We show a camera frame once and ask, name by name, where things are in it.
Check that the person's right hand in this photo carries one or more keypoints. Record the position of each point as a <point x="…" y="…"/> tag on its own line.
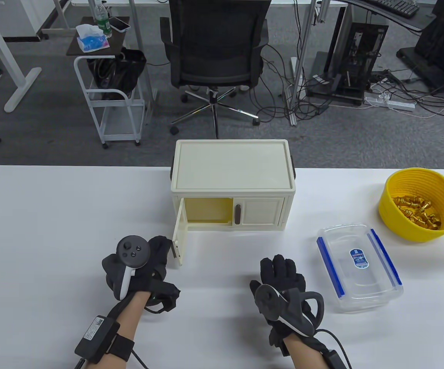
<point x="281" y="275"/>

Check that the person's left hand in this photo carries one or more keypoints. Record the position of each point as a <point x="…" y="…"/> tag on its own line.
<point x="156" y="261"/>

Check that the clear box lid blue label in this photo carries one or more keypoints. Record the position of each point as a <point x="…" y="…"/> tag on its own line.
<point x="358" y="257"/>

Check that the clear plastic box blue clips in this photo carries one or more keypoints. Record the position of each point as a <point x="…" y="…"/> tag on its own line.
<point x="364" y="304"/>

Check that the cream plastic cabinet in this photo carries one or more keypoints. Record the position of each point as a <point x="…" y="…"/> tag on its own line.
<point x="231" y="165"/>

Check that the yellow woven basket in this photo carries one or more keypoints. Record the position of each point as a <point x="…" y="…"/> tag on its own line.
<point x="394" y="225"/>

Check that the pile of gold chess pieces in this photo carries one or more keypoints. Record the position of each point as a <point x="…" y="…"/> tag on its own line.
<point x="418" y="213"/>

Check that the person's right forearm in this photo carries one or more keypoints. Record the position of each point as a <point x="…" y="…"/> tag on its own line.
<point x="302" y="353"/>

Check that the person's left forearm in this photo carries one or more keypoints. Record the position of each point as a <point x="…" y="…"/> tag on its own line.
<point x="129" y="315"/>

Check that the black left wrist sensor box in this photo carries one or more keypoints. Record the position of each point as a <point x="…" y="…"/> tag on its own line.
<point x="97" y="338"/>

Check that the black wrist sensor box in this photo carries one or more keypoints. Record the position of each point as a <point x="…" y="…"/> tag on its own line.
<point x="97" y="338"/>
<point x="335" y="359"/>

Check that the black right wrist sensor box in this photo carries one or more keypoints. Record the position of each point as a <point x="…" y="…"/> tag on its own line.
<point x="335" y="359"/>

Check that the grey left hand controller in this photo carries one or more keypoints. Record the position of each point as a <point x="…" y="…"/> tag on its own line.
<point x="131" y="250"/>

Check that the grey hand controller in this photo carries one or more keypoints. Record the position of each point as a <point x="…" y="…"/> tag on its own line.
<point x="131" y="250"/>
<point x="268" y="301"/>

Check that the grey right hand controller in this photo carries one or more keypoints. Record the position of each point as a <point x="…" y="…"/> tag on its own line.
<point x="268" y="301"/>

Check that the black bag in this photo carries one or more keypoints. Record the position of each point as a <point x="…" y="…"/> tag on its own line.
<point x="122" y="73"/>

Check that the white power strip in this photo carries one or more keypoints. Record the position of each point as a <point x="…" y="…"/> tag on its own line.
<point x="394" y="103"/>

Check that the white desk with T-leg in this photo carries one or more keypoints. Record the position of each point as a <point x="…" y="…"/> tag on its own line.
<point x="22" y="90"/>

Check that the white rolling cart brown top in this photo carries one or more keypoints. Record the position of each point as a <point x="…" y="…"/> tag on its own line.
<point x="120" y="42"/>

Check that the black mesh office chair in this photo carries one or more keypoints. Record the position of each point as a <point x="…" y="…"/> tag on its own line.
<point x="216" y="42"/>

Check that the blue tissue pack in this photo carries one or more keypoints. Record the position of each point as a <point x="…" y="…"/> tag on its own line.
<point x="91" y="41"/>

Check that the white smartphone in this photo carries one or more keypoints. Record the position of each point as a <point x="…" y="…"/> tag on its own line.
<point x="119" y="24"/>

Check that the green label water bottle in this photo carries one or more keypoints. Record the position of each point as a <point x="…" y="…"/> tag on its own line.
<point x="102" y="21"/>

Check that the black computer tower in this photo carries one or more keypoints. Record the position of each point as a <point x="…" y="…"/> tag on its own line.
<point x="375" y="38"/>

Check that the long white desk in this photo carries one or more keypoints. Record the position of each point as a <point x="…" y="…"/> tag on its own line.
<point x="152" y="2"/>

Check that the white drawer unit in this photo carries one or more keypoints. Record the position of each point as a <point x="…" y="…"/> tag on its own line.
<point x="18" y="17"/>

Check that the black curved desk top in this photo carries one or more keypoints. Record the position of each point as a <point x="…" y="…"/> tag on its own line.
<point x="406" y="22"/>

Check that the black keyboard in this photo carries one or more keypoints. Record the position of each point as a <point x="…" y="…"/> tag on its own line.
<point x="396" y="7"/>

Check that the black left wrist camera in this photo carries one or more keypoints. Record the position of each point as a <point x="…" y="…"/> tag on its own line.
<point x="166" y="294"/>

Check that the silver aluminium post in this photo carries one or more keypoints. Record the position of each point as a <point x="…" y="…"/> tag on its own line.
<point x="308" y="30"/>

